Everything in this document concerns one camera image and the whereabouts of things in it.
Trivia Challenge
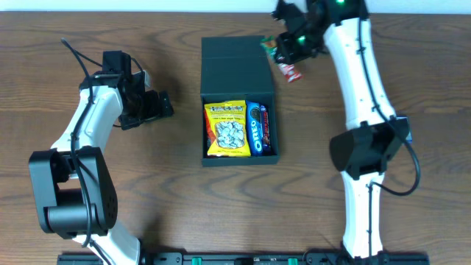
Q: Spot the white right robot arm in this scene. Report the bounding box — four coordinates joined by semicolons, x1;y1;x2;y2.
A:
272;1;409;264

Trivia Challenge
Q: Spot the blue Oreo packet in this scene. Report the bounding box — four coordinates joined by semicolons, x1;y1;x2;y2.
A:
246;101;263;156

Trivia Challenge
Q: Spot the black rectangular box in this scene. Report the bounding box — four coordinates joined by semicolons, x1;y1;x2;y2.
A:
200;35;280;167

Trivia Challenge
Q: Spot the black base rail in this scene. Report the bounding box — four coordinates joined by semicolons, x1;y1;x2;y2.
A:
57;252;431;265

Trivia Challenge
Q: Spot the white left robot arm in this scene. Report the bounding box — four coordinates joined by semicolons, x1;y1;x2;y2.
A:
29;71;170;264

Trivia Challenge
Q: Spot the yellow sunflower seed packet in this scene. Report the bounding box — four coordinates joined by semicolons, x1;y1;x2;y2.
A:
204;100;251;157

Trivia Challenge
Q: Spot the small blue barcode packet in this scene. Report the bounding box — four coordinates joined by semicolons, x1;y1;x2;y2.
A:
397;116;413;144

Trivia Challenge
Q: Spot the red snack packet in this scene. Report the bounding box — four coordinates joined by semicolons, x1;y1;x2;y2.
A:
204;110;216;148

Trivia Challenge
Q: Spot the Cadbury Dairy Milk bar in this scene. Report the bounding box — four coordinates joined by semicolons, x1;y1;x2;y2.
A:
261;105;272;154

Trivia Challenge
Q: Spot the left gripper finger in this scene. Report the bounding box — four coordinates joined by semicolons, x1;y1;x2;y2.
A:
144;91;162;121
159;91;174;118

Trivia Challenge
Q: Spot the green red KitKat bar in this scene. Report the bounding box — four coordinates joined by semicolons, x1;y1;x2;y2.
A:
261;36;302;83

